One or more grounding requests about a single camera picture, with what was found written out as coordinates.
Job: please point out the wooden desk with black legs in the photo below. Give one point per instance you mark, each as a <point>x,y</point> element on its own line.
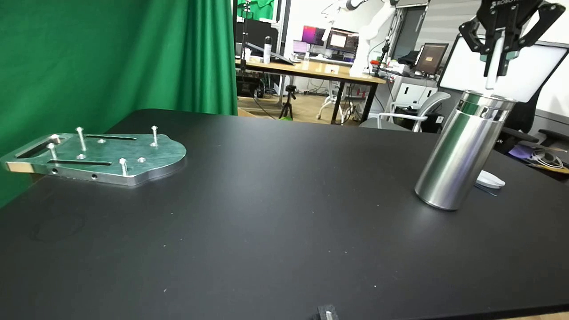
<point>320,71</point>

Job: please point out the small black floor tripod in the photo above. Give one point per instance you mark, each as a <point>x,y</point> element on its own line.
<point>288,103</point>

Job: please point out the green hanging cloth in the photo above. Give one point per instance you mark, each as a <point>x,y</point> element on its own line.
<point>258,9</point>

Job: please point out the silver screw bolt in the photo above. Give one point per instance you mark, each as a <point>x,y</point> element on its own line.
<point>122,167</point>
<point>51,151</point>
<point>55,139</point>
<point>80,139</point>
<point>154,135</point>

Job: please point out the grey mesh office chair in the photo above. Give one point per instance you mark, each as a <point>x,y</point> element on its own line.
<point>409,116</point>

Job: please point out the green fabric curtain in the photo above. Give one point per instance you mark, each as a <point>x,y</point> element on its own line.
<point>117,53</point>

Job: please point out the metal mounting plate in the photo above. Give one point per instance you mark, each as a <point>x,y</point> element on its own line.
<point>99,157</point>

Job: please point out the monitor with white display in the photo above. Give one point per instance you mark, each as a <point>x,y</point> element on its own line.
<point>341,41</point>

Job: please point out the dark laptop screen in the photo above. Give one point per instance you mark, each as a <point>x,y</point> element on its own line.
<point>430,57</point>

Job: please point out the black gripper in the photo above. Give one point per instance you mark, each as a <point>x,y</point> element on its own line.
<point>508,11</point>

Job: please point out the white screen on stand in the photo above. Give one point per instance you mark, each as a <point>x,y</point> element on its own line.
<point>533,71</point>

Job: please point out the white round pad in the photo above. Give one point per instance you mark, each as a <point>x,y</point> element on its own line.
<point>491,180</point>

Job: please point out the monitor with purple display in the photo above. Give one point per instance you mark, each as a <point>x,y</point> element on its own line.
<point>311,36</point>

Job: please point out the black office chair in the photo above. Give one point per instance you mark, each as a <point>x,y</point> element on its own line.
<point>533,126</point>

